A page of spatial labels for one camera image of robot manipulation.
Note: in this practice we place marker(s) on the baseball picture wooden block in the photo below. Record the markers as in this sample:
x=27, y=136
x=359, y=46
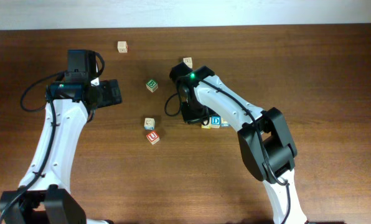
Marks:
x=149, y=123

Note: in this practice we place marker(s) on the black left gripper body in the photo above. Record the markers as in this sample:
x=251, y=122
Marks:
x=108, y=96

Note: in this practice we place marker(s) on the blue D letter block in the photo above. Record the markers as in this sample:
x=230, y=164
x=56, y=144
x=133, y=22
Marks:
x=215, y=121

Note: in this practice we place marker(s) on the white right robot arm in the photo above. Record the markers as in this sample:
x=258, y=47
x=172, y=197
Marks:
x=266, y=144

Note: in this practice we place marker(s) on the plain wooden block far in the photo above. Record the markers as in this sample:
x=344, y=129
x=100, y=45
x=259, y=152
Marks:
x=122, y=47

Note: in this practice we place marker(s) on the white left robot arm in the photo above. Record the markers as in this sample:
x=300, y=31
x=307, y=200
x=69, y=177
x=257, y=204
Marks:
x=43, y=195

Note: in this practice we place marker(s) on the red U letter block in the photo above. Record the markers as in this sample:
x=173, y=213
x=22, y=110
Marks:
x=153, y=137

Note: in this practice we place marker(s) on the wooden block upper pair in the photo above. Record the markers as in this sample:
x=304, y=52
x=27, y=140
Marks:
x=188, y=62

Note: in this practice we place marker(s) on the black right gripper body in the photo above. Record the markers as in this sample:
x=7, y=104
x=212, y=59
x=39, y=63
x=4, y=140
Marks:
x=193, y=112

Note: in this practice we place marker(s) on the green B letter block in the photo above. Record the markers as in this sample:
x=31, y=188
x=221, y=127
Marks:
x=152, y=85

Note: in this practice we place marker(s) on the yellow edged wooden block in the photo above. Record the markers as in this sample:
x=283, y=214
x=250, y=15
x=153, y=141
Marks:
x=206, y=126

